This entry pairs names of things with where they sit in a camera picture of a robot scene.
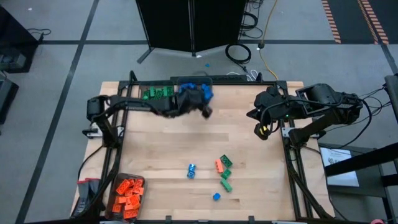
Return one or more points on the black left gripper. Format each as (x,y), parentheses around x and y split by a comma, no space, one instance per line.
(189,101)

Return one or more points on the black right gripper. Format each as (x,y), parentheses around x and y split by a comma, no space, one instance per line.
(270,107)

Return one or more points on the blue long toy brick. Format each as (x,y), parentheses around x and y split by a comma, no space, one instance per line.
(188,86)
(208,95)

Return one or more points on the blue square toy brick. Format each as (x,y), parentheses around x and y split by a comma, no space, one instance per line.
(216,196)
(204,87)
(192,168)
(191,175)

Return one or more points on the green long toy brick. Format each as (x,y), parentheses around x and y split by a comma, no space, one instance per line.
(226,161)
(152,91)
(169,91)
(226,185)
(159,94)

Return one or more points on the orange long toy brick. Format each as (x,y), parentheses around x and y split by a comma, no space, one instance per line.
(121,199)
(219,166)
(123,186)
(134,200)
(138,184)
(130,213)

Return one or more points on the green square toy brick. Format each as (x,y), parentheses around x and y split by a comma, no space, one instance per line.
(145,96)
(226,174)

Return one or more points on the orange square toy brick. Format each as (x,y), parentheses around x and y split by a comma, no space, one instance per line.
(140,191)
(116,208)
(128,207)
(129,193)

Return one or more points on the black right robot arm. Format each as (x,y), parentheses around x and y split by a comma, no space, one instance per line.
(323,102)

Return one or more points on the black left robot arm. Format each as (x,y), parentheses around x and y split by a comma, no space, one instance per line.
(136,104)

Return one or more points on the grey translucent plastic bin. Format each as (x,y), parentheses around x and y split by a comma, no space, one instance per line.
(199,80)
(140,88)
(143,199)

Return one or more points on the black power strip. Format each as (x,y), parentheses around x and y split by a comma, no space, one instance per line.
(224,77)

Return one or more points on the black partition panel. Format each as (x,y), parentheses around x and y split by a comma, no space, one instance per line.
(168,25)
(217,25)

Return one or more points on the white paper sheet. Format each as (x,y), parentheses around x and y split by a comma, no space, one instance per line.
(342,180)

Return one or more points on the black metal stand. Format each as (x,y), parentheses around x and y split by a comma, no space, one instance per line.
(357,161)

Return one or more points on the pink tape roll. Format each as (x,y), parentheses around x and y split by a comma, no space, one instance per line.
(377,221)

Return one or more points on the black equipment case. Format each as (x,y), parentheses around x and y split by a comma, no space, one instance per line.
(6,99)

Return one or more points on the black desk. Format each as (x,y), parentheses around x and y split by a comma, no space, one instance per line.
(15,37)

